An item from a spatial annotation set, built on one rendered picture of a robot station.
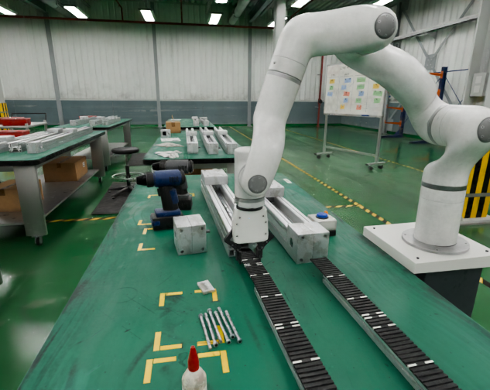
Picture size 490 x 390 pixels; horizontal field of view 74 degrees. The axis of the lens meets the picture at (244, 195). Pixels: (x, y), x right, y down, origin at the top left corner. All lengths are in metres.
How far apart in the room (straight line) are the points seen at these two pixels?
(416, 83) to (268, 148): 0.43
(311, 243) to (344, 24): 0.58
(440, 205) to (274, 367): 0.70
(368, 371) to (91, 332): 0.55
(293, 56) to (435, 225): 0.65
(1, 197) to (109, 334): 3.08
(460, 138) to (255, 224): 0.58
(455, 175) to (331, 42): 0.52
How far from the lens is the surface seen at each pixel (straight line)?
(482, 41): 4.34
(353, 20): 0.87
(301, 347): 0.67
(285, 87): 0.85
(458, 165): 1.09
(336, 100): 7.25
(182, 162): 1.42
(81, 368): 0.73
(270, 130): 0.81
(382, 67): 0.99
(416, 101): 1.02
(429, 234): 1.15
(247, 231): 0.91
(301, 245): 0.99
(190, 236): 1.04
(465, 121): 1.04
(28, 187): 3.25
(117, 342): 0.77
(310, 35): 0.87
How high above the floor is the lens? 1.25
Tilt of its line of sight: 16 degrees down
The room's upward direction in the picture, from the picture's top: straight up
